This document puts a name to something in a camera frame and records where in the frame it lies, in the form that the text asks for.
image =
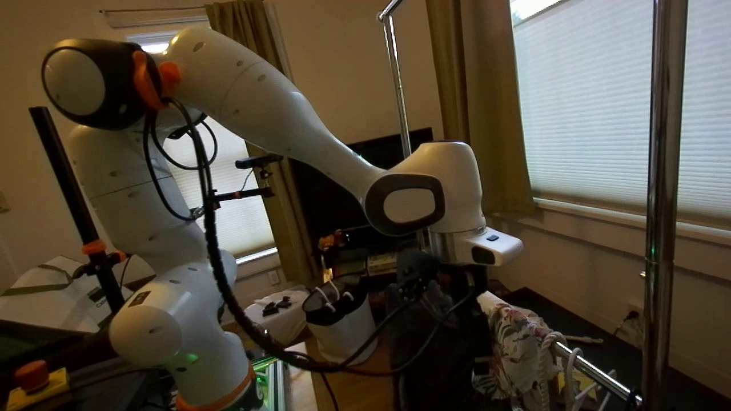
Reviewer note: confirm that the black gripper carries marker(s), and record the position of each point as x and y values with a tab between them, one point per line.
460	299

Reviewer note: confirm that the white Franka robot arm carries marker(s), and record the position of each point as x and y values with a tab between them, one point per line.
253	99

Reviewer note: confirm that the floral white cloth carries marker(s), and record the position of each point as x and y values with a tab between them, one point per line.
517	357

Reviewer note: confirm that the white bucket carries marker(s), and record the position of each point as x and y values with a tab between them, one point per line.
344	333

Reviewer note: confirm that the black flat screen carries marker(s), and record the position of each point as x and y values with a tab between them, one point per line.
335	206

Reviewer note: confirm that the white plastic clothes hanger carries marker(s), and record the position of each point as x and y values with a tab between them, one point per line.
595	395

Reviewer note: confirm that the white round device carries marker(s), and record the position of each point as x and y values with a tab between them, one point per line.
275	315

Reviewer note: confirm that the olive green curtain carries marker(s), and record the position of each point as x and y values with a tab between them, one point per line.
266	221
475	99

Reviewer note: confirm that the chrome rack vertical pole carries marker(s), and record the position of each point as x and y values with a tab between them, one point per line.
664	191
395	84

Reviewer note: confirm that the white cellular window blind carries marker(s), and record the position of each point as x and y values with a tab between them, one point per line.
235	221
595	99

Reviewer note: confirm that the black stand with orange clamp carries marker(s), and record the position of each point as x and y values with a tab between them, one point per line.
71	197

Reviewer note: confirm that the white papers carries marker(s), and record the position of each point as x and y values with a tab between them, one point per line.
54	273

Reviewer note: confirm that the yellow button box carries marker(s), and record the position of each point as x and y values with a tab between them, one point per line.
54	394

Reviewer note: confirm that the red emergency stop button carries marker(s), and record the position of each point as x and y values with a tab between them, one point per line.
33	376

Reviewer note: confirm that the chrome rack low rail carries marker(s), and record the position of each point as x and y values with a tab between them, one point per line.
601	378

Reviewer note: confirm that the wall power outlet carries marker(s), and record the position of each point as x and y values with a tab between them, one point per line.
634	320

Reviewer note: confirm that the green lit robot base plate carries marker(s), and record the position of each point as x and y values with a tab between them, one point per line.
267	385

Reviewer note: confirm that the chrome rack high rail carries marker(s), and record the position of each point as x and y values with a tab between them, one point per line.
388	7

